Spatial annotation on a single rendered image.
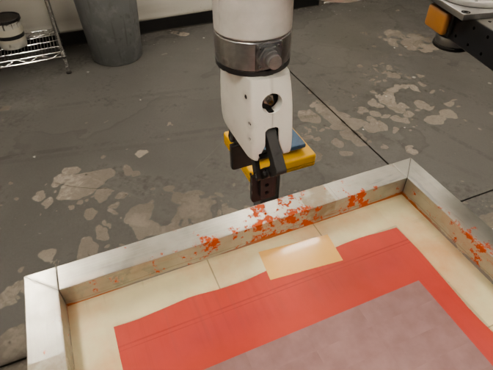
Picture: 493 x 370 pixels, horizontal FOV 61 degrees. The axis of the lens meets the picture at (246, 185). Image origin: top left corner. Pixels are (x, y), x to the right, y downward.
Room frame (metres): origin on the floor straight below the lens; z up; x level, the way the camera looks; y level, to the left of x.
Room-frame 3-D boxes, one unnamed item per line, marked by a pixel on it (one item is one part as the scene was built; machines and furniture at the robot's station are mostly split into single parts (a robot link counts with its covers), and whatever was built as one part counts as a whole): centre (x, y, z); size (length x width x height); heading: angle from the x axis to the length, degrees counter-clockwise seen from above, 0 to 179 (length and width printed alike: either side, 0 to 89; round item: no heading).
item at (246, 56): (0.39, -0.01, 1.24); 0.09 x 0.07 x 0.03; 23
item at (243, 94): (0.40, -0.01, 1.18); 0.10 x 0.07 x 0.11; 23
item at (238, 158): (0.44, 0.01, 1.09); 0.03 x 0.03 x 0.07; 23
